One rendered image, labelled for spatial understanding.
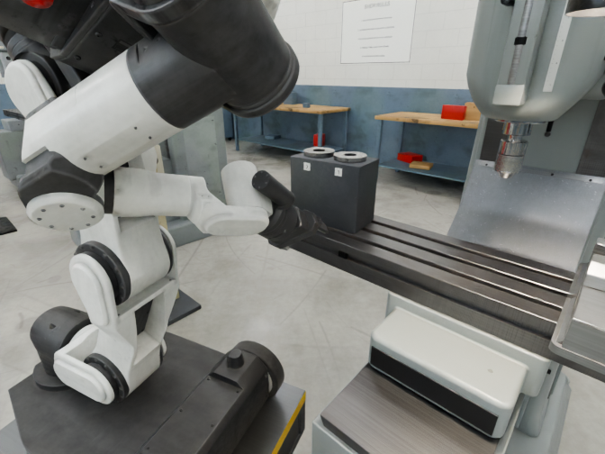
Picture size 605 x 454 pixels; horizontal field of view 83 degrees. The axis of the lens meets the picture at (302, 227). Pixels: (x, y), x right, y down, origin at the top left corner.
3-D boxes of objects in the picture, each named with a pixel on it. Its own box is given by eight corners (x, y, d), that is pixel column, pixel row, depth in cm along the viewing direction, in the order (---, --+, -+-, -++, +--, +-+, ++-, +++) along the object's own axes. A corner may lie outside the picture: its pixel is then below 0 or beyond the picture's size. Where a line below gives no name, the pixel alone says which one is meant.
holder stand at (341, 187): (355, 234, 94) (359, 161, 85) (290, 216, 105) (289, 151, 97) (374, 220, 103) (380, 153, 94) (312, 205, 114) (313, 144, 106)
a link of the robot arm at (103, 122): (-32, 208, 36) (128, 107, 30) (-16, 116, 41) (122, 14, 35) (75, 238, 46) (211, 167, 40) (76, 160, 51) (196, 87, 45)
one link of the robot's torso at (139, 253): (78, 305, 73) (-15, 65, 56) (145, 267, 88) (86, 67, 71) (127, 319, 67) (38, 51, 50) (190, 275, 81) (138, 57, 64)
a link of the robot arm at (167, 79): (101, 72, 28) (239, -24, 25) (99, 5, 32) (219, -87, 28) (194, 143, 39) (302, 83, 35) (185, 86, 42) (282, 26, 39)
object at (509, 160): (492, 171, 68) (497, 145, 66) (495, 167, 72) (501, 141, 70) (519, 175, 66) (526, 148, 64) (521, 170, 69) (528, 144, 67)
